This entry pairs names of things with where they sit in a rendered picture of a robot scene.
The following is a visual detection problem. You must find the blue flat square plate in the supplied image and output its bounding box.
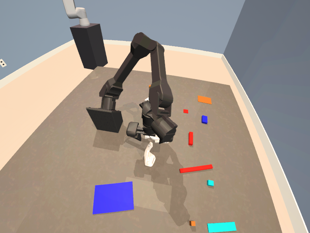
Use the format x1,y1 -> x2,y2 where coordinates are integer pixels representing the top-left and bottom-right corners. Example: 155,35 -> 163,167
93,181 -> 134,214

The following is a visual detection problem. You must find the blue rectangular block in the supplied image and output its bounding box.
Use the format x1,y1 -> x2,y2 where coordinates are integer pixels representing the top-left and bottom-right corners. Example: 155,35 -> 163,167
201,115 -> 207,124

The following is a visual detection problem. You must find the orange flat plate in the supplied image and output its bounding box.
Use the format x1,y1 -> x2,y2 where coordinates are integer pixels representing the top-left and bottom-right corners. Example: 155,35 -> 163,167
198,96 -> 211,104

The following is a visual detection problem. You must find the cyan flat rectangular plate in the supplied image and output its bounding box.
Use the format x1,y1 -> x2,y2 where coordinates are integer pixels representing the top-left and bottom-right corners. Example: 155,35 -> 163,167
207,222 -> 236,233

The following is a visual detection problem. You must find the small cyan cube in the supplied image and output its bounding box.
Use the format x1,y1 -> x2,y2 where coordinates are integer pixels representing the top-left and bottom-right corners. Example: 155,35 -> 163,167
207,180 -> 214,186

